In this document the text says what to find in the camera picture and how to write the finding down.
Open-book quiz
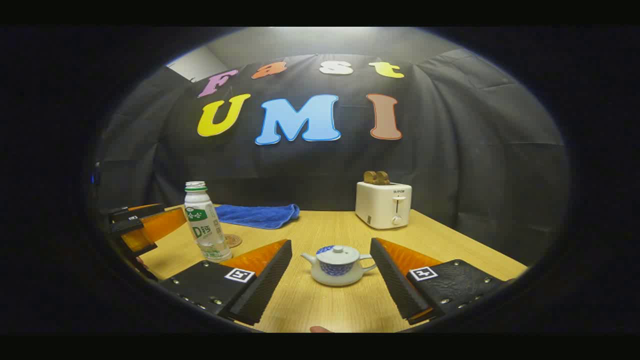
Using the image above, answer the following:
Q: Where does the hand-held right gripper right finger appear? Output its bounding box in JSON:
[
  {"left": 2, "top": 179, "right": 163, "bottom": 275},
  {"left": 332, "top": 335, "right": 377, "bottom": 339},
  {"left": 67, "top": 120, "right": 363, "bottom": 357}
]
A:
[{"left": 370, "top": 237, "right": 506, "bottom": 326}]

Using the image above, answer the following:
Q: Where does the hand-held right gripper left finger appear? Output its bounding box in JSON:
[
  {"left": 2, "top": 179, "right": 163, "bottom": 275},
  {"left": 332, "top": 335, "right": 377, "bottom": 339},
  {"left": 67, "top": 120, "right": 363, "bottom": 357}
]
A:
[{"left": 159, "top": 239, "right": 293, "bottom": 326}]

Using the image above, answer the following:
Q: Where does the white water bottle green label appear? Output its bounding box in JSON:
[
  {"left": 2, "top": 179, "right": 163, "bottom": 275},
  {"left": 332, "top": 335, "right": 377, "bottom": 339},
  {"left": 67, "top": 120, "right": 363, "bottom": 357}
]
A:
[{"left": 184, "top": 181, "right": 233, "bottom": 263}]

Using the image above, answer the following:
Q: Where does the white blue-patterned teacup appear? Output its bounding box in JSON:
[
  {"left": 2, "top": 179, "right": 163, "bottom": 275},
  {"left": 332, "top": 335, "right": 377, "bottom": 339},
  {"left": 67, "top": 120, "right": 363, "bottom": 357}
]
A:
[{"left": 300, "top": 247, "right": 378, "bottom": 287}]

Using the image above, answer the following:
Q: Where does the blue towel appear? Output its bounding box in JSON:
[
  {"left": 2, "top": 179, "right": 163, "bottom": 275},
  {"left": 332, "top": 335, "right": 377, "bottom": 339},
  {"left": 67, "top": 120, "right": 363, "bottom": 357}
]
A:
[{"left": 214, "top": 203, "right": 301, "bottom": 230}]

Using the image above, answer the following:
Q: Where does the white toaster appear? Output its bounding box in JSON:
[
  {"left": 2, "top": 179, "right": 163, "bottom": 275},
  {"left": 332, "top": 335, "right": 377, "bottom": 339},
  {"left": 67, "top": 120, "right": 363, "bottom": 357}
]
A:
[{"left": 355, "top": 181, "right": 413, "bottom": 230}]

